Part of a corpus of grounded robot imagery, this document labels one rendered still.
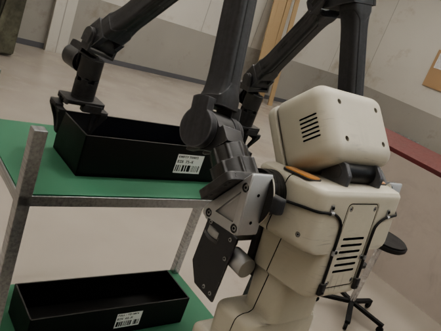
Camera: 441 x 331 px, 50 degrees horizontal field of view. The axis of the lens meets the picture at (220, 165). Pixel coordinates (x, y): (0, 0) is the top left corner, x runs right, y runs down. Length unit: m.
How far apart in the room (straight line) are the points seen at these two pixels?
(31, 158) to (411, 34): 10.24
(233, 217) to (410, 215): 3.01
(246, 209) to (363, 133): 0.28
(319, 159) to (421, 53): 9.89
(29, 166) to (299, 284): 0.60
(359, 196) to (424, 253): 2.84
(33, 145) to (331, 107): 0.60
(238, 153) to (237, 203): 0.09
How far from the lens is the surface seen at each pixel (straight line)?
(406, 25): 11.08
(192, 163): 1.40
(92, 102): 1.24
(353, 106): 0.94
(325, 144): 0.86
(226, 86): 0.89
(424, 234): 3.72
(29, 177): 1.09
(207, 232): 1.04
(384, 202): 0.99
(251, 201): 0.80
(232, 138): 0.85
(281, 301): 1.00
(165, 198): 1.27
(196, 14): 8.50
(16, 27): 6.43
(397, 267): 3.84
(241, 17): 0.92
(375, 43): 11.35
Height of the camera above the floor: 1.46
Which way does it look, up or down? 18 degrees down
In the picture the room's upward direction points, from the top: 21 degrees clockwise
